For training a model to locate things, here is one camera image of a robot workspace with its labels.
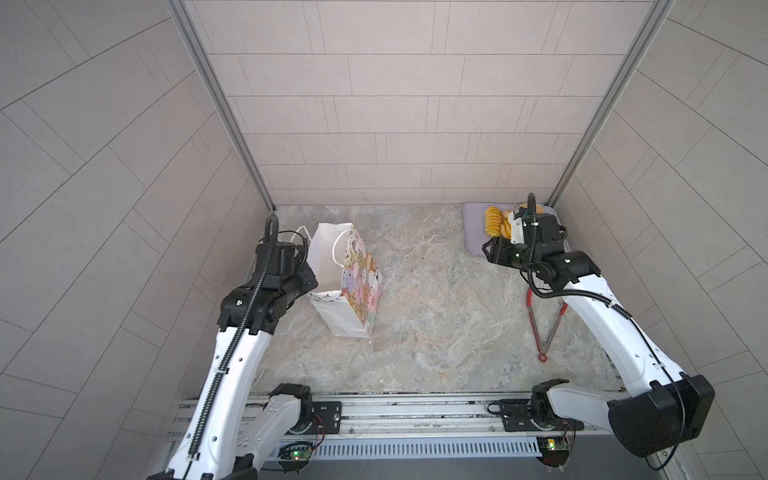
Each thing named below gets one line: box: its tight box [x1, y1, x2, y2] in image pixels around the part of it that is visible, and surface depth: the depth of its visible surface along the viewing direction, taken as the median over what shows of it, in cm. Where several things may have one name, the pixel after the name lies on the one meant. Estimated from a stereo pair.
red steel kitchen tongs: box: [526, 287, 569, 363], surface depth 86 cm
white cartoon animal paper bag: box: [291, 223, 383, 338], surface depth 77 cm
